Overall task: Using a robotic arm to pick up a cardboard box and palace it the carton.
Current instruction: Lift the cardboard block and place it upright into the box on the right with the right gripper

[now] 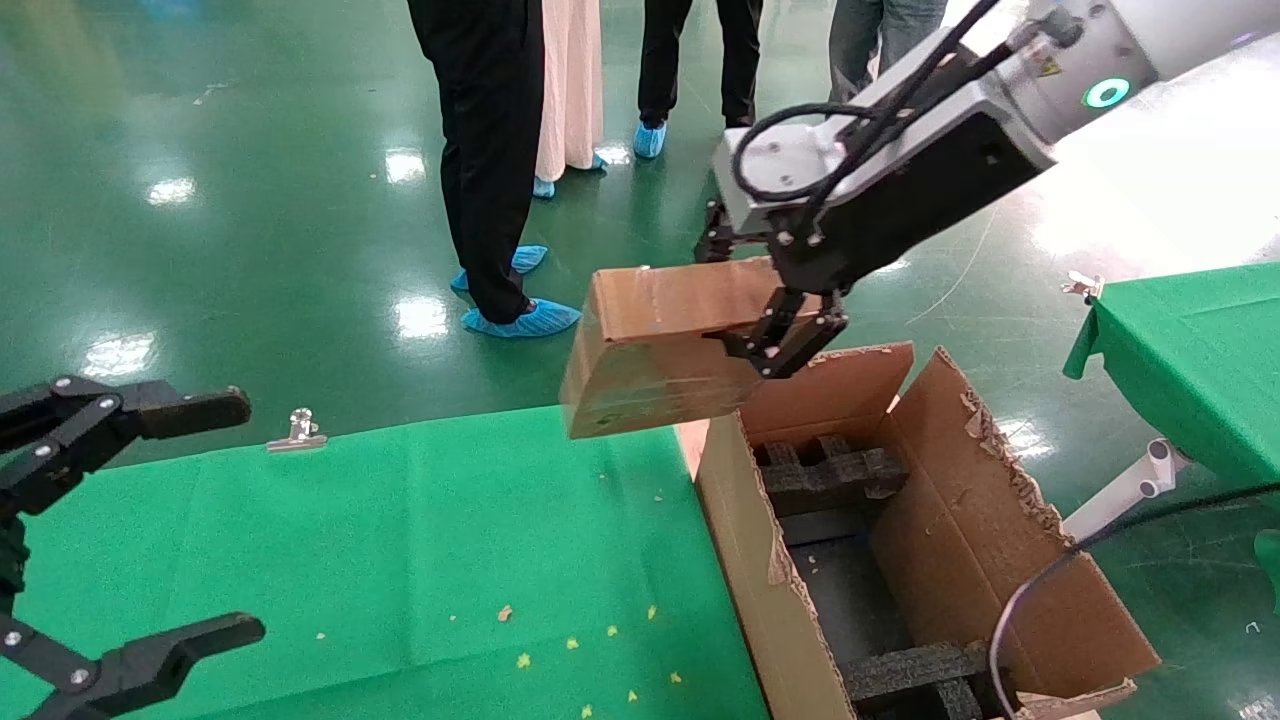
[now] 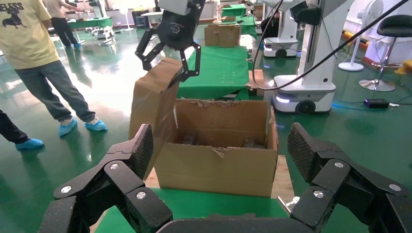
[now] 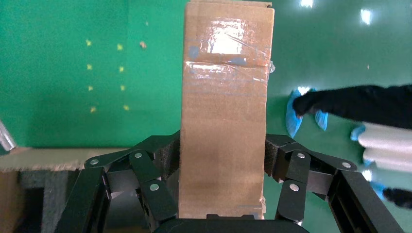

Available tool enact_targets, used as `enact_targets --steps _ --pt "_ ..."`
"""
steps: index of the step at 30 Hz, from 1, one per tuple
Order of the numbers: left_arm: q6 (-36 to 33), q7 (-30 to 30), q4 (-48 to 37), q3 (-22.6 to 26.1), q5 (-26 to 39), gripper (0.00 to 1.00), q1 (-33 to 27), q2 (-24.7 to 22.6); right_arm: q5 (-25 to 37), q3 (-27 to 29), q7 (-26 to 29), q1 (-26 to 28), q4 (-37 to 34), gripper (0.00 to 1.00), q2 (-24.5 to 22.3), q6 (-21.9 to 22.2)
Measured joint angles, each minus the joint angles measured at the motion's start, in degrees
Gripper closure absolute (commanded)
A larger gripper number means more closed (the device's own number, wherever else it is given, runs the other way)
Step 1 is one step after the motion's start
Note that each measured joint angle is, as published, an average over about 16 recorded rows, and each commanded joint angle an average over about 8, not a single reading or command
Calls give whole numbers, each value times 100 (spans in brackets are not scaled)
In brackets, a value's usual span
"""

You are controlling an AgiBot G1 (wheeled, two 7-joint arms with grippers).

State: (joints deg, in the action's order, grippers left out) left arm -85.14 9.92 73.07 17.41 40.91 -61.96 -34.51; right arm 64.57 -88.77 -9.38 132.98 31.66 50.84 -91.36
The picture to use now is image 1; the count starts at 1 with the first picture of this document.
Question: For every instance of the person in pink skirt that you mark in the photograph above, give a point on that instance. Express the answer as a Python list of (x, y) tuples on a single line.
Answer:
[(570, 90)]

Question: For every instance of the small brown cardboard box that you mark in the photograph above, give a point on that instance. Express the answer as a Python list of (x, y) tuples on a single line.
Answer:
[(650, 350)]

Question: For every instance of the small green tablecloth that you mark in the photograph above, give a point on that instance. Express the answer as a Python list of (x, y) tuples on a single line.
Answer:
[(1200, 360)]

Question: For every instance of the silver camera mounting bracket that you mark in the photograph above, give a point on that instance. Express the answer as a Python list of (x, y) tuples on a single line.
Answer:
[(985, 100)]

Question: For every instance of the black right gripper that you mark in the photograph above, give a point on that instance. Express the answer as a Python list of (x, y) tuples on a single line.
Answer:
[(900, 210)]

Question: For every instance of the large green tablecloth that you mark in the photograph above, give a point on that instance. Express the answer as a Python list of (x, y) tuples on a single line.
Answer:
[(400, 540)]

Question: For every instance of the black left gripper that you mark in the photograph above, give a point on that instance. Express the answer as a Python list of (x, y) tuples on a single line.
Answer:
[(8, 560)]

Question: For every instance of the person in black slim trousers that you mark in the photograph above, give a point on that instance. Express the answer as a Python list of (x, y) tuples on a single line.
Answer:
[(660, 60)]

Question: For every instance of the large open cardboard carton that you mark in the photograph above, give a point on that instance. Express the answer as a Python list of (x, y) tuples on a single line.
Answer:
[(960, 520)]

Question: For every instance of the white table leg pipe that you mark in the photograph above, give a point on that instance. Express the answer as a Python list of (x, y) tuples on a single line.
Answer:
[(1130, 490)]

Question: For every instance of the metal binder clip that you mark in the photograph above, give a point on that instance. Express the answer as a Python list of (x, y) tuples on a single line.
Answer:
[(297, 432), (1083, 287)]

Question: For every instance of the person in grey jeans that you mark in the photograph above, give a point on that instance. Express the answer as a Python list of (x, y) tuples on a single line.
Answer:
[(860, 40)]

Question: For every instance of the person in black wide trousers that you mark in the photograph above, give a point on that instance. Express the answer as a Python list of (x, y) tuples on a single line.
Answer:
[(490, 150)]

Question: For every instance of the black foam insert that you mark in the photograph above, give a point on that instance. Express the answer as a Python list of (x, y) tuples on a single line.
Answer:
[(910, 670), (830, 480)]

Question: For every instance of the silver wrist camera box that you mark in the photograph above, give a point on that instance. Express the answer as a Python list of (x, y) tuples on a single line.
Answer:
[(790, 160)]

